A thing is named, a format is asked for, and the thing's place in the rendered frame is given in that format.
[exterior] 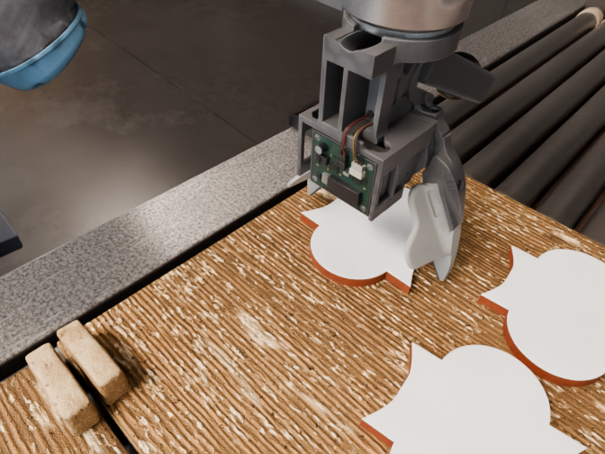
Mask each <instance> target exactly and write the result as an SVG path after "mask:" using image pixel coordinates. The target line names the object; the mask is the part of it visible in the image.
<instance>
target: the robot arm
mask: <svg viewBox="0 0 605 454"><path fill-rule="evenodd" d="M340 1H341V3H342V7H343V8H344V11H343V21H342V27H341V28H338V29H337V30H335V31H333V32H329V33H327V34H324V36H323V50H322V63H321V90H320V103H319V104H317V105H315V106H314V107H312V108H310V109H308V110H306V111H305V112H303V113H300V114H299V131H298V160H297V176H295V177H294V178H293V179H291V180H290V181H289V182H288V184H287V186H288V187H291V186H295V185H297V184H299V183H301V182H303V181H304V180H307V179H308V184H307V186H308V194H309V196H312V195H313V194H315V193H316V192H317V191H319V190H320V189H322V188H323V189H325V190H326V191H328V192H329V193H331V194H332V195H334V196H336V197H337V198H338V199H340V200H342V201H343V202H345V203H346V204H348V205H350V206H352V207H353V208H355V209H356V210H358V211H359V212H360V213H362V214H364V215H365V216H367V217H368V220H369V221H370V222H372V221H373V220H374V219H375V218H377V217H378V216H379V215H380V214H381V213H383V212H384V211H386V210H387V209H389V208H390V207H391V206H392V205H393V204H395V203H396V202H397V201H399V200H400V199H401V198H402V193H403V189H404V187H403V186H404V185H405V184H407V183H408V182H409V181H411V176H413V175H414V174H416V173H418V172H420V171H421V170H422V169H424V168H425V167H426V169H424V170H423V171H422V172H421V174H422V184H415V185H413V186H412V187H411V190H410V192H409V196H408V205H409V208H410V212H411V218H412V229H411V233H410V236H409V238H408V240H407V242H406V245H405V247H404V257H405V261H406V264H407V266H408V267H409V268H411V269H418V268H421V267H423V266H425V265H427V264H429V263H430V262H431V261H432V263H433V266H434V269H435V271H436V274H437V277H438V281H444V280H445V279H446V278H447V276H448V274H449V272H450V270H451V268H452V267H453V265H454V262H455V259H456V253H457V249H458V244H459V240H460V233H461V222H462V221H463V220H464V212H465V191H466V182H465V172H464V169H463V166H462V163H461V161H460V158H459V157H458V155H457V153H456V151H455V149H454V146H453V143H452V137H451V134H450V133H449V132H450V129H449V127H448V126H447V123H446V122H445V120H444V118H443V113H444V111H445V109H443V108H441V107H439V106H437V105H435V104H433V103H432V101H433V98H434V95H433V94H431V93H430V92H428V91H426V90H423V89H421V88H419V87H417V84H418V83H419V82H420V83H421V84H424V85H427V86H431V87H434V88H436V90H437V91H438V93H439V94H440V95H442V96H443V97H445V98H446V99H449V100H464V99H467V100H470V101H473V102H476V103H481V102H482V101H483V100H484V98H485V97H486V95H487V93H488V91H489V89H490V88H491V86H492V83H493V81H494V79H495V75H494V74H493V73H491V72H489V71H488V70H486V69H484V68H481V65H480V63H479V61H478V60H477V59H476V58H475V57H474V56H473V55H471V54H469V53H466V52H462V51H458V52H455V51H456V49H457V46H458V43H459V40H460V36H461V33H462V30H463V26H464V20H465V19H467V17H468V15H469V14H470V10H471V7H472V3H473V1H474V0H340ZM86 26H87V17H86V12H85V11H84V9H83V8H82V6H81V5H80V4H79V3H77V2H76V0H0V84H3V85H5V86H9V87H11V88H13V89H17V90H33V89H36V88H39V87H41V86H44V85H45V84H46V83H49V82H50V81H51V80H52V79H54V78H55V77H56V76H57V75H59V74H60V73H61V72H62V71H63V70H64V68H65V67H66V66H67V65H68V64H69V62H70V61H71V60H72V59H73V58H74V56H75V55H76V53H77V51H78V49H79V47H80V46H81V43H82V41H83V39H84V37H85V34H86V31H85V28H86ZM311 128H312V154H311V155H310V156H308V157H306V158H304V140H305V132H307V131H308V130H310V129H311Z"/></svg>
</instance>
